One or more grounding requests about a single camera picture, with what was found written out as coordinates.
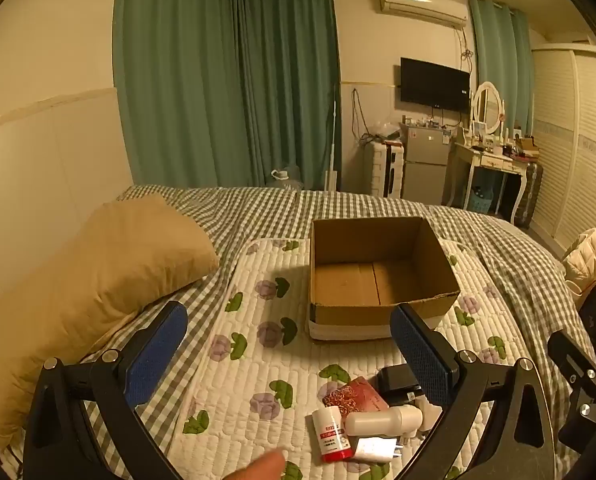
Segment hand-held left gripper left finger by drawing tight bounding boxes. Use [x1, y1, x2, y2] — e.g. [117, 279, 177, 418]
[23, 301, 189, 480]

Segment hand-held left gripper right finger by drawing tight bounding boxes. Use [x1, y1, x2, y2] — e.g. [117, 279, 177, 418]
[389, 302, 561, 480]

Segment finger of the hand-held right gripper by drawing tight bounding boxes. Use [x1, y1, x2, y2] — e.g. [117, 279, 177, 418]
[548, 329, 596, 386]
[558, 385, 596, 457]

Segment black power adapter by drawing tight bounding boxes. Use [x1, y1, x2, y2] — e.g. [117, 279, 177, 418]
[375, 364, 423, 406]

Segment plain white bottle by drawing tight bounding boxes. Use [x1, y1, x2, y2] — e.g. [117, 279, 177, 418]
[345, 405, 425, 438]

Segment red patterned case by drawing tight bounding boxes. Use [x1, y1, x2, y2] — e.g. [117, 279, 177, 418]
[322, 376, 391, 411]

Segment cardboard box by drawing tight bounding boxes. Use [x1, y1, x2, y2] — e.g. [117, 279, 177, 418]
[308, 216, 461, 343]

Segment white charger plug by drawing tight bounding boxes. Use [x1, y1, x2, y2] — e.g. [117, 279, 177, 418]
[353, 437, 409, 465]

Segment white bottle with red label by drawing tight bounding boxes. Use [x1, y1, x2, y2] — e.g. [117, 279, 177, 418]
[312, 406, 353, 465]

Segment person's left hand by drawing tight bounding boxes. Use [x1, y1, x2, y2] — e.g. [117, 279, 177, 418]
[217, 450, 287, 480]

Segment tan pillow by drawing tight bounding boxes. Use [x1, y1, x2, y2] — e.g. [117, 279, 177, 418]
[0, 195, 221, 453]

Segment white puffy jacket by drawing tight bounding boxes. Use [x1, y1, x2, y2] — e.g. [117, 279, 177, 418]
[562, 227, 596, 306]

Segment white floral quilted mat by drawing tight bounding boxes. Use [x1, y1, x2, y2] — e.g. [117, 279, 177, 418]
[170, 237, 523, 480]

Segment grey checked bed sheet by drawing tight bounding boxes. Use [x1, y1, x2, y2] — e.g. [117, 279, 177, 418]
[0, 185, 586, 480]

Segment blue plastic basket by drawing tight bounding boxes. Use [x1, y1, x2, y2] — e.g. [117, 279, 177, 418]
[465, 185, 496, 213]

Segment brown suitcase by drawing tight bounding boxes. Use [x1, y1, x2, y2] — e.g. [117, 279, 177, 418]
[515, 160, 543, 228]

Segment white ribbed suitcase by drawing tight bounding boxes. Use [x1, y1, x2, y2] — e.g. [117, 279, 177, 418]
[369, 141, 406, 198]

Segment silver small fridge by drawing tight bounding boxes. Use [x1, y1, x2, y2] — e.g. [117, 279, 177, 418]
[400, 122, 453, 202]

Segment white slatted wardrobe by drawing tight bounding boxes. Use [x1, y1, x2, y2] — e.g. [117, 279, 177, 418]
[530, 42, 596, 256]

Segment white vanity table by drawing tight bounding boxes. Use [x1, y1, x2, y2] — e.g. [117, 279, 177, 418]
[443, 135, 533, 226]

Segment small brown box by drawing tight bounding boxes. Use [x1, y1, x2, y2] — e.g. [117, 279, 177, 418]
[515, 135, 541, 161]

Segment white mop pole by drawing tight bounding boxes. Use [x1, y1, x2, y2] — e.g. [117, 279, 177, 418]
[323, 100, 339, 192]

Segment clear water jug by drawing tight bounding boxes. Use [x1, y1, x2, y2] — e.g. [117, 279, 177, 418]
[270, 166, 303, 190]

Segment clear plastic bag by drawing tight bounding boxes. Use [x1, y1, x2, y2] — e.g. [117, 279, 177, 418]
[372, 121, 402, 143]

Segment white oval vanity mirror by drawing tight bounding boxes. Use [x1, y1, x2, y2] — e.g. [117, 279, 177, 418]
[472, 81, 506, 136]

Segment wide green curtain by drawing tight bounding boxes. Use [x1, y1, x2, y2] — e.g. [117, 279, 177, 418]
[113, 0, 243, 188]
[235, 0, 343, 192]

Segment narrow green curtain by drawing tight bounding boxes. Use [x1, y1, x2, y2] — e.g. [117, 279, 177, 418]
[468, 0, 534, 136]

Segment white air conditioner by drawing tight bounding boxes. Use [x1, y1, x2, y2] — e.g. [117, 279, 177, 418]
[378, 0, 469, 28]

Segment dark wall cable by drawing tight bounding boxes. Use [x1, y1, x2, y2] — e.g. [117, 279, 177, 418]
[352, 87, 375, 147]

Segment black wall television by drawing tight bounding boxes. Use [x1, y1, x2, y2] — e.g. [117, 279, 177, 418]
[400, 57, 471, 115]

